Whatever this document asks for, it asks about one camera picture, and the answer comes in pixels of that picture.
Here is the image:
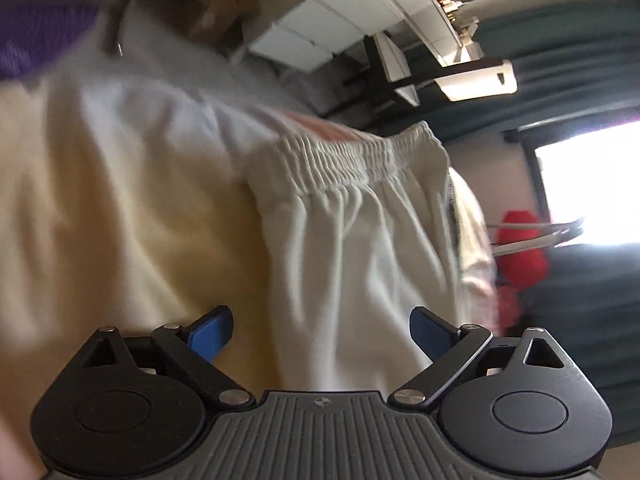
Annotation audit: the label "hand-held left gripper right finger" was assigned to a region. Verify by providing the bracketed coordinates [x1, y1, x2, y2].
[390, 306, 581, 408]

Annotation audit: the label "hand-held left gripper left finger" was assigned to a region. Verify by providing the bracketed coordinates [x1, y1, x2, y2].
[65, 306, 255, 408]

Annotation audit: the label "cream pants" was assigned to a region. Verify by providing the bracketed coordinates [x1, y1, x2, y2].
[0, 72, 498, 396]

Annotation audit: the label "pink cloth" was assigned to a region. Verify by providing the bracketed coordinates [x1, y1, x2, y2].
[495, 285, 524, 332]

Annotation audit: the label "red cloth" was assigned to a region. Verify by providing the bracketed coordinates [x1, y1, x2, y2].
[492, 210, 549, 292]

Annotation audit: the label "teal curtain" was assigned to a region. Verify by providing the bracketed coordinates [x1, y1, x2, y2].
[500, 241, 640, 413]
[325, 5, 640, 147]

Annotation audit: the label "dark framed window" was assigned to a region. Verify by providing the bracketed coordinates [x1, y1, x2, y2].
[504, 120, 640, 252]

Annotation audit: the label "white backed chair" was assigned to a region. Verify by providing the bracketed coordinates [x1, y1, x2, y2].
[342, 31, 519, 109]

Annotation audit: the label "white dresser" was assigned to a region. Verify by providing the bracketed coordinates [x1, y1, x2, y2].
[247, 0, 485, 74]

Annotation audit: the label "purple cloth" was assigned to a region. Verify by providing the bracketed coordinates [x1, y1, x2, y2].
[0, 0, 102, 82]

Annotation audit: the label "white cable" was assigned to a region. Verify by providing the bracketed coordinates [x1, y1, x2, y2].
[106, 0, 157, 57]

